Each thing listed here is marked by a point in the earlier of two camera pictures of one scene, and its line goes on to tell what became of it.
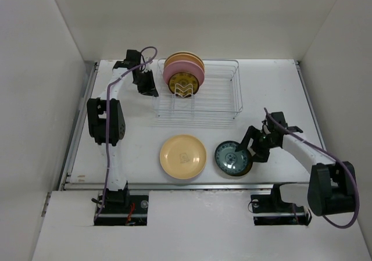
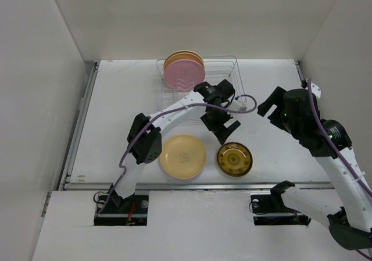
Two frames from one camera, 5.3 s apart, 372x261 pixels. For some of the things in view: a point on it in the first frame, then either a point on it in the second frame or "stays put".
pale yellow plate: (183, 156) stays put
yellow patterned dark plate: (183, 84) → (235, 158)
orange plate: (188, 57) stays put
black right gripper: (252, 132) → (277, 97)
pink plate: (183, 65) stays put
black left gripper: (150, 89) → (221, 135)
